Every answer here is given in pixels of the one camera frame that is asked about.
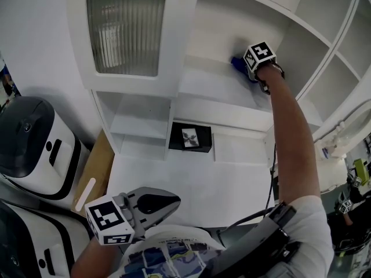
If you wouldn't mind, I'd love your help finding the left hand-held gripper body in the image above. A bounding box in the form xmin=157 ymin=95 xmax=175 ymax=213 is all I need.
xmin=85 ymin=192 xmax=146 ymax=246

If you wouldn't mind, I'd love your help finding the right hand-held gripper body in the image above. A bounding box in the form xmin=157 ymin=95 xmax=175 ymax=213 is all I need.
xmin=243 ymin=41 xmax=277 ymax=95

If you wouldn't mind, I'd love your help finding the blue wiping cloth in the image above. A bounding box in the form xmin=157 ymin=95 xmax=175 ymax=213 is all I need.
xmin=231 ymin=56 xmax=260 ymax=84

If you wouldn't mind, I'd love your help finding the white shelving cabinet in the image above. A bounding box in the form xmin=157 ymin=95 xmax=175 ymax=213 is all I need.
xmin=65 ymin=0 xmax=371 ymax=167

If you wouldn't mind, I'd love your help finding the person's right forearm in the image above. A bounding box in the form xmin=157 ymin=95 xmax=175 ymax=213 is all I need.
xmin=259 ymin=76 xmax=322 ymax=211

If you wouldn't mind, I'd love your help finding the person's left forearm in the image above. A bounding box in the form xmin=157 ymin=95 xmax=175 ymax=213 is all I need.
xmin=70 ymin=237 xmax=124 ymax=278

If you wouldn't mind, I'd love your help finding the white desk surface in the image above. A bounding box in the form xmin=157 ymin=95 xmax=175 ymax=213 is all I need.
xmin=106 ymin=131 xmax=281 ymax=228

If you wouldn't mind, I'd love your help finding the person's right hand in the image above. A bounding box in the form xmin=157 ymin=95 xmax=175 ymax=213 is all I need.
xmin=256 ymin=64 xmax=285 ymax=83

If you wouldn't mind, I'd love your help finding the brown cardboard box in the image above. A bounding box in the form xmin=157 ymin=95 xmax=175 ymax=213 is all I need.
xmin=71 ymin=129 xmax=116 ymax=214

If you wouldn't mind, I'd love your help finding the black box with picture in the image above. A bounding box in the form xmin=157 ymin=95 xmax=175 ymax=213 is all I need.
xmin=168 ymin=121 xmax=213 ymax=153

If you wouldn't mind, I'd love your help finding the white black service robot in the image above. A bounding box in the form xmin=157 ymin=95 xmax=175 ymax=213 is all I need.
xmin=0 ymin=200 xmax=93 ymax=278
xmin=0 ymin=96 xmax=90 ymax=205

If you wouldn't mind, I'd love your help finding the ribbed glass cabinet door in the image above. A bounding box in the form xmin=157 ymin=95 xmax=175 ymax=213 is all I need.
xmin=66 ymin=0 xmax=201 ymax=94

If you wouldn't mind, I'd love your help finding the light green box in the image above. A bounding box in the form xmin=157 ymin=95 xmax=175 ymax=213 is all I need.
xmin=352 ymin=158 xmax=371 ymax=182

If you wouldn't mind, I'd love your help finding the person's white printed shirt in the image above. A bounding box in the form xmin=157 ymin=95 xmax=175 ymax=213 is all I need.
xmin=115 ymin=195 xmax=336 ymax=278

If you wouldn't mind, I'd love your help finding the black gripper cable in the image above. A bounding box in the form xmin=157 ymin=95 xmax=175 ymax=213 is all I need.
xmin=223 ymin=143 xmax=278 ymax=231

